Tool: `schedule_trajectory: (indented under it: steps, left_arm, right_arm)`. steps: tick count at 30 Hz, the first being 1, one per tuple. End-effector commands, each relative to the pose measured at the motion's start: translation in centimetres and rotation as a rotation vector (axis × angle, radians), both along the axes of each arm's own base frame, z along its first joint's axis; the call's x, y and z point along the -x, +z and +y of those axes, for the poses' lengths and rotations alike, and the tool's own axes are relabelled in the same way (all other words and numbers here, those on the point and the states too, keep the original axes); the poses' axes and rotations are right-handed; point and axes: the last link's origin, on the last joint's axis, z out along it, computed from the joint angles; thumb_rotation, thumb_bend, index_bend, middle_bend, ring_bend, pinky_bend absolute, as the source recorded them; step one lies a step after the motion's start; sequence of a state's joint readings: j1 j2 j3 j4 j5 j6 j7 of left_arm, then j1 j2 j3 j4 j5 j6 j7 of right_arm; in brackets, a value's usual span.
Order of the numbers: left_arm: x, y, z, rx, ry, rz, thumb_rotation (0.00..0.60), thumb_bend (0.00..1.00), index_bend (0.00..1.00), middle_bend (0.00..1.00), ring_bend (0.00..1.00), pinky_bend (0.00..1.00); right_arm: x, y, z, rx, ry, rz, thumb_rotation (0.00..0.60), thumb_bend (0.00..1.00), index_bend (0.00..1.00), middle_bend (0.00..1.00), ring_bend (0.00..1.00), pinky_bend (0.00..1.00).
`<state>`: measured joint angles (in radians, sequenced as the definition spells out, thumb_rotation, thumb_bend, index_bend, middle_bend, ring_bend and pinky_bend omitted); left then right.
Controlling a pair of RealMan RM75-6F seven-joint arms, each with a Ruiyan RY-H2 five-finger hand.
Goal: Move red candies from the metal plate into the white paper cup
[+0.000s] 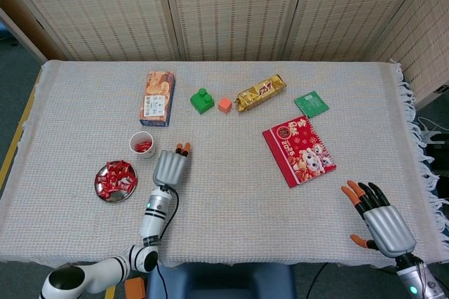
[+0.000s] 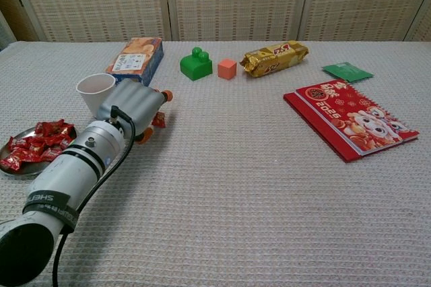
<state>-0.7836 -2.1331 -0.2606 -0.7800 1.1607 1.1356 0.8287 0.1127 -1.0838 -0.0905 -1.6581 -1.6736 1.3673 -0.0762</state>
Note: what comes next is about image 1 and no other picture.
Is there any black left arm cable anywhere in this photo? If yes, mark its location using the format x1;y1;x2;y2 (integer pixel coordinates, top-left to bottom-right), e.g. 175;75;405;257
154;186;180;299

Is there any woven bamboo folding screen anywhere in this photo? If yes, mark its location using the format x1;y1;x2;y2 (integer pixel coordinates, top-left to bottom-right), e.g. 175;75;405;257
0;0;449;105

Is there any white woven tablecloth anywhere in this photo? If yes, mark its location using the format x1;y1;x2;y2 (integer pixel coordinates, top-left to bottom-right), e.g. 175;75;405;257
0;59;449;269

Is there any green sachet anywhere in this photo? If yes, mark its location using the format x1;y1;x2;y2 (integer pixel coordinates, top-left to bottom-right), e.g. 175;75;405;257
293;90;330;119

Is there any white paper cup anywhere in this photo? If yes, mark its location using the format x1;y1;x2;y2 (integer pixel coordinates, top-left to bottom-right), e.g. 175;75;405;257
128;131;156;159

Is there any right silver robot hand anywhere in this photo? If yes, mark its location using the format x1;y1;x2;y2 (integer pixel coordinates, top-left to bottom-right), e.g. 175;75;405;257
340;179;417;258

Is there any green toy brick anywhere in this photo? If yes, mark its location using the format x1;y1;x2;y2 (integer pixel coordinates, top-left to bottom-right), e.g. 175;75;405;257
189;88;215;116

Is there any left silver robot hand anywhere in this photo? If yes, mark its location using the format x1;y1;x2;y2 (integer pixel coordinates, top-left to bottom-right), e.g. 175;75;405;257
152;142;192;190

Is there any blue chair seat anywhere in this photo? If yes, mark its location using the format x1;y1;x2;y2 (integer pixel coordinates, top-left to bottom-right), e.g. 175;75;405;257
146;263;296;299

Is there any white cable with plug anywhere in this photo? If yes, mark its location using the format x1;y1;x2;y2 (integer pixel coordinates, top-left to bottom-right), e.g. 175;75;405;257
417;116;445;149

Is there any red spiral calendar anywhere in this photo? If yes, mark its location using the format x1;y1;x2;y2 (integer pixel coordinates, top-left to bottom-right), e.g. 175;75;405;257
262;115;337;189

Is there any gold snack packet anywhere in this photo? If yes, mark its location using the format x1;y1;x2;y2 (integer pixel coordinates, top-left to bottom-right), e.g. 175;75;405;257
234;74;288;113

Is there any black floor cable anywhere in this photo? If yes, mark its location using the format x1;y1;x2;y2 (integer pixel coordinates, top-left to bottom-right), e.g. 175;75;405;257
304;262;330;299

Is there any silver metal plate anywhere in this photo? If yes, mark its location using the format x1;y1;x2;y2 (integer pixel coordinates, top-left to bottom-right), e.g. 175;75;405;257
93;160;139;203

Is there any orange and blue biscuit box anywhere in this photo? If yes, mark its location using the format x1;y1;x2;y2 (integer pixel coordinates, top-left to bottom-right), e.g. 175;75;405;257
139;70;176;128

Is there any orange block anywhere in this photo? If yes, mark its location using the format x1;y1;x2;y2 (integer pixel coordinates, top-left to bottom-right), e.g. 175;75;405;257
124;277;147;299

